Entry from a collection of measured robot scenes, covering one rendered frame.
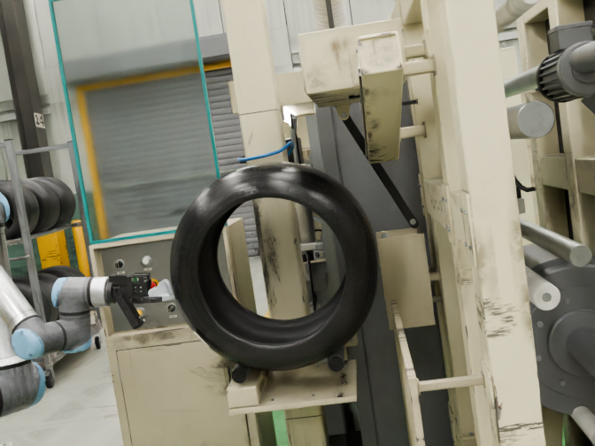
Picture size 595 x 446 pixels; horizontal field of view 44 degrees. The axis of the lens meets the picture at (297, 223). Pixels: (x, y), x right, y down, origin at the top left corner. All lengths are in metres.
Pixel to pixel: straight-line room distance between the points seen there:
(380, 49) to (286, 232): 0.91
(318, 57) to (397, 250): 0.80
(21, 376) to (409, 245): 1.33
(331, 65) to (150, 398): 1.70
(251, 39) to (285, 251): 0.70
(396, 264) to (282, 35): 9.40
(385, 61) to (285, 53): 9.88
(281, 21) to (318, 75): 9.93
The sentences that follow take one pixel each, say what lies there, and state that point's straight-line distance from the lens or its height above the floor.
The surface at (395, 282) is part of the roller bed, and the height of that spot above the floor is 1.05.
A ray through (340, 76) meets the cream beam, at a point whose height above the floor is 1.67.
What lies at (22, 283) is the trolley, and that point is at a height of 0.83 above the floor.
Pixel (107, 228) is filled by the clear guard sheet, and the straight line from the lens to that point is 2.94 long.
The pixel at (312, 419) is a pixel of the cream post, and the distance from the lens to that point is 2.56.
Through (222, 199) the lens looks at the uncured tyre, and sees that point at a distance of 2.01.
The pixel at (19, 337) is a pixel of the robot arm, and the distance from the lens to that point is 2.22.
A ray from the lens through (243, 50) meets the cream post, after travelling 2.43.
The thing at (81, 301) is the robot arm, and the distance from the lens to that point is 2.25.
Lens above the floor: 1.50
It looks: 5 degrees down
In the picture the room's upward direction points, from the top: 8 degrees counter-clockwise
